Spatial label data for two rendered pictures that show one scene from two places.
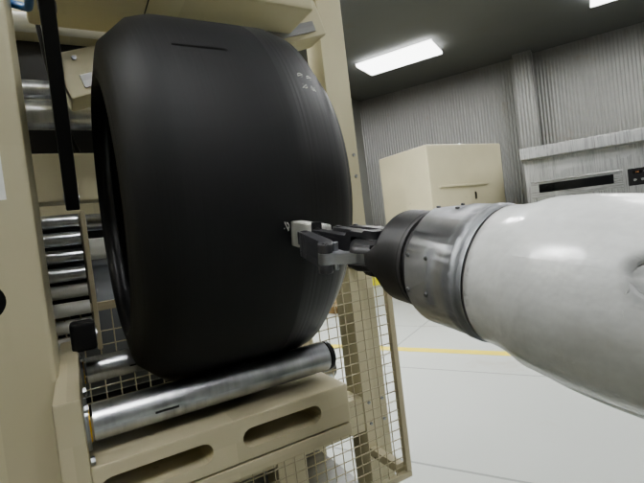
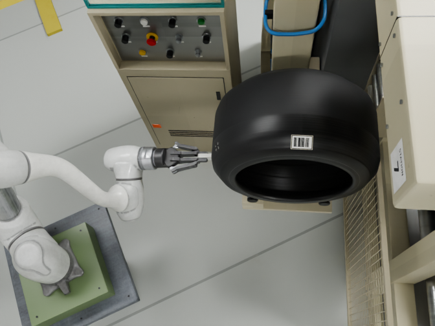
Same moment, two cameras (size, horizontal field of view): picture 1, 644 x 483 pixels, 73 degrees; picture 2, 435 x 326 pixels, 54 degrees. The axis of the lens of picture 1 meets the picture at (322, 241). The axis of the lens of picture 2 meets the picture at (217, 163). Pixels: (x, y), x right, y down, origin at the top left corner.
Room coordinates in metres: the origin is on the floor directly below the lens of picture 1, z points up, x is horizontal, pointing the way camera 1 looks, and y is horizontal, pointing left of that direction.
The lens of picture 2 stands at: (1.01, -0.43, 2.51)
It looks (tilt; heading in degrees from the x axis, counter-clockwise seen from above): 66 degrees down; 137
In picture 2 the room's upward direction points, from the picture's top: 13 degrees counter-clockwise
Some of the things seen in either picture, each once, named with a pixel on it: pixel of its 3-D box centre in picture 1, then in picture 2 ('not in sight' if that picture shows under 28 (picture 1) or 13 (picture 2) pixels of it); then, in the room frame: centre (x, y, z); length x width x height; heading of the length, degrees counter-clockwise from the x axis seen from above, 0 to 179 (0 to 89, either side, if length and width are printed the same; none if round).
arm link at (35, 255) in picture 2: not in sight; (38, 257); (0.12, -0.64, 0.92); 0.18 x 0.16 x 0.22; 166
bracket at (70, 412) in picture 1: (74, 395); not in sight; (0.64, 0.39, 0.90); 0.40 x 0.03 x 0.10; 30
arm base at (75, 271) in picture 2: not in sight; (56, 270); (0.15, -0.66, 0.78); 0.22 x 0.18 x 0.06; 156
